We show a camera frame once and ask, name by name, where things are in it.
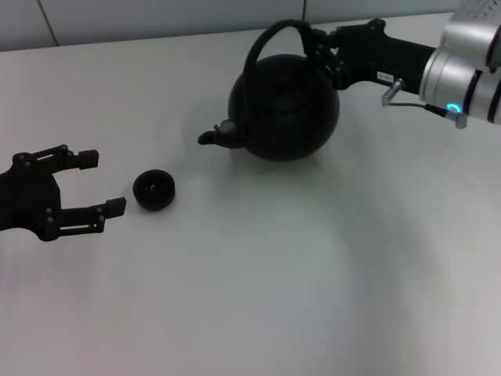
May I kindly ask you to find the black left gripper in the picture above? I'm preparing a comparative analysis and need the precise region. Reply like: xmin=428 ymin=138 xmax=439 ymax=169
xmin=0 ymin=143 xmax=128 ymax=242

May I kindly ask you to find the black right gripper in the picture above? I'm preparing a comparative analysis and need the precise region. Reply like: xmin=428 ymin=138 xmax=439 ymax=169
xmin=307 ymin=18 xmax=438 ymax=95

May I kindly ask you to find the small black teacup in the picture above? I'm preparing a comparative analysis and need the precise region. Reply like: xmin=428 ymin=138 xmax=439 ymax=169
xmin=132 ymin=168 xmax=176 ymax=212

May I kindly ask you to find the black round teapot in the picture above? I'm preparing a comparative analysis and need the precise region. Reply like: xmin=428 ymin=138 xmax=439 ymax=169
xmin=197 ymin=20 xmax=341 ymax=162

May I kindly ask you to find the right gripper cable with plug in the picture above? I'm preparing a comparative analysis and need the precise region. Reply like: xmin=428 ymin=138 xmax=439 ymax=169
xmin=381 ymin=78 xmax=469 ymax=128

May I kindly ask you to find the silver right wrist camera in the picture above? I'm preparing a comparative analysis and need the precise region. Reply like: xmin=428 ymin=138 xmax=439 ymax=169
xmin=440 ymin=0 xmax=501 ymax=74

